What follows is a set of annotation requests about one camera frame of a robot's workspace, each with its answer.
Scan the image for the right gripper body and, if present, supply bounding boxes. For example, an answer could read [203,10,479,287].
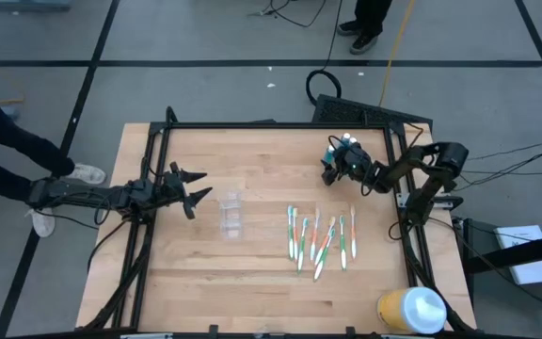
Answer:
[331,140,375,186]

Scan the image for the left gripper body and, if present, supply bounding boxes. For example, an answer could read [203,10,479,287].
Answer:
[160,161,198,221]

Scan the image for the black mesh computer case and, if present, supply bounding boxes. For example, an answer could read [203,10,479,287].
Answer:
[311,93,435,129]

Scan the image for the clear acrylic organizer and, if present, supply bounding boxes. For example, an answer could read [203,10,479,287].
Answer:
[217,189,245,241]

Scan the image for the person's white shoe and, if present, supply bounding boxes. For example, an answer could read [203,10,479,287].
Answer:
[66,163,107,186]
[24,206,56,239]

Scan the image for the person's black shoe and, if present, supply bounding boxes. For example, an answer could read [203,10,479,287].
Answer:
[348,32,379,56]
[336,19,361,38]

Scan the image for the person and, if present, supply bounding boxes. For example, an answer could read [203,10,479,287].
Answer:
[0,64,107,239]
[336,0,394,56]

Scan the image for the black equipment cart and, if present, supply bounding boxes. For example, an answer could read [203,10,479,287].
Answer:
[452,216,542,339]

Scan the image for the yellow wipes canister white lid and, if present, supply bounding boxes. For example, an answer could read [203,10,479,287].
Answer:
[376,285,449,335]

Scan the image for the white booklet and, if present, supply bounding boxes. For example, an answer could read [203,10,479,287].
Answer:
[493,224,542,286]

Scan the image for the black stand bar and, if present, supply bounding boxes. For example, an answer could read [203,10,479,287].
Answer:
[463,229,542,275]

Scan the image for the black cable with coil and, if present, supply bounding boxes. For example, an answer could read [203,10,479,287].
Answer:
[304,0,345,107]

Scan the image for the black aluminium table frame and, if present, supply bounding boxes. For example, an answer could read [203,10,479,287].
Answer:
[75,105,479,339]

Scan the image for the yellow hanging cable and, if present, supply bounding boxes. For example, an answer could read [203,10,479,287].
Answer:
[377,0,417,107]

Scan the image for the black floor cable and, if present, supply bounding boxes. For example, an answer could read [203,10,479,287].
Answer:
[247,0,328,28]

